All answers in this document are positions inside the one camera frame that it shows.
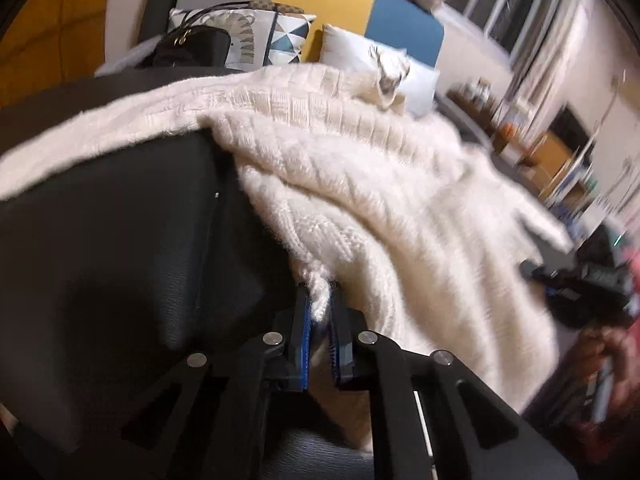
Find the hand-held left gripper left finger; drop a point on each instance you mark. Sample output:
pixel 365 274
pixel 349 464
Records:
pixel 302 345

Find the wooden side table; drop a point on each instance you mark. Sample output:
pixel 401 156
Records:
pixel 550 155

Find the white deer print pillow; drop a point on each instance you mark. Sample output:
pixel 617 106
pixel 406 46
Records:
pixel 420 90

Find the black handbag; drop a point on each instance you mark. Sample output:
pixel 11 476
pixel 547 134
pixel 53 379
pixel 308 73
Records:
pixel 200 47

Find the black television screen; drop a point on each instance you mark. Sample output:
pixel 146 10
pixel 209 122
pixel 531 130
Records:
pixel 567 127

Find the person's right forearm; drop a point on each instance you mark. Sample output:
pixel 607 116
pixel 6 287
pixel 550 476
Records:
pixel 634 265

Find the window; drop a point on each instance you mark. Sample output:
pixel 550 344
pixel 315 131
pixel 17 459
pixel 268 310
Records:
pixel 500 5

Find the white knit sweater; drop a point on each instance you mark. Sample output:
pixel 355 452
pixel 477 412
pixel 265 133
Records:
pixel 375 185

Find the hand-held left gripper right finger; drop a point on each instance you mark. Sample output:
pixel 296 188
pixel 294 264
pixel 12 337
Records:
pixel 336 350

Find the triangle pattern pillow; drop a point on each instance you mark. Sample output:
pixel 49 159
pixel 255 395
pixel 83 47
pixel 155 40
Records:
pixel 290 35

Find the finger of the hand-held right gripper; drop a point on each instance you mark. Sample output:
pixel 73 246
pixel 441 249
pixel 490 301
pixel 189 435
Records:
pixel 542 280

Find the person's right hand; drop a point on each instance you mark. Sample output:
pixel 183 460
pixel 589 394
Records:
pixel 615 365

